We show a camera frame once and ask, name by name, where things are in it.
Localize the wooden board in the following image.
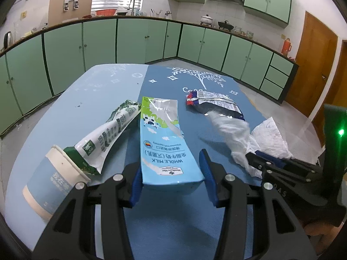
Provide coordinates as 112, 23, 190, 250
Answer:
48, 0, 94, 23

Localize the white blue paper cup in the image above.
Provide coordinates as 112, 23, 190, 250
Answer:
22, 145, 91, 220

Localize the white plastic bag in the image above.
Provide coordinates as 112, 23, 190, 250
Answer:
207, 111, 261, 178

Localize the dark snack wrapper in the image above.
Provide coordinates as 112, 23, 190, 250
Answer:
186, 91, 245, 121

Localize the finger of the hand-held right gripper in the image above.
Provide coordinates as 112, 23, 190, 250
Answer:
245, 152, 315, 184
255, 149, 324, 173

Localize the blue milk carton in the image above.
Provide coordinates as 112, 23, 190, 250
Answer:
140, 96, 205, 187

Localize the white tissue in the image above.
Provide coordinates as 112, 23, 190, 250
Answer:
251, 117, 295, 160

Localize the wooden door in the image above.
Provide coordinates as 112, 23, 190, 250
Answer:
312, 39, 347, 147
283, 11, 339, 118

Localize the red thermos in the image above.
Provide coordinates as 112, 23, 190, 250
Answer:
281, 37, 293, 57

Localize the steel electric kettle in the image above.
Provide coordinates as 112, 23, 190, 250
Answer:
3, 31, 15, 50

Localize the white plastic device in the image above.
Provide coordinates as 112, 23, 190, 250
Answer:
63, 0, 80, 12

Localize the green base cabinet with drawers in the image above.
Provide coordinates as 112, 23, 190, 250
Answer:
177, 24, 299, 104

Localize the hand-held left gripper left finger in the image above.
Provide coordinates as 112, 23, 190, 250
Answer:
32, 164, 143, 260

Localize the person's right forearm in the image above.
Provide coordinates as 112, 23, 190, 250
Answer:
303, 221, 345, 255

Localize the green base cabinet run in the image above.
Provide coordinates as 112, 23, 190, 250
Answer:
0, 16, 183, 138

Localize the green white toothpaste tube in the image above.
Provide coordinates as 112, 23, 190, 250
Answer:
63, 100, 142, 175

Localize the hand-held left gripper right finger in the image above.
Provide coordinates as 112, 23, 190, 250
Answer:
199, 149, 318, 260

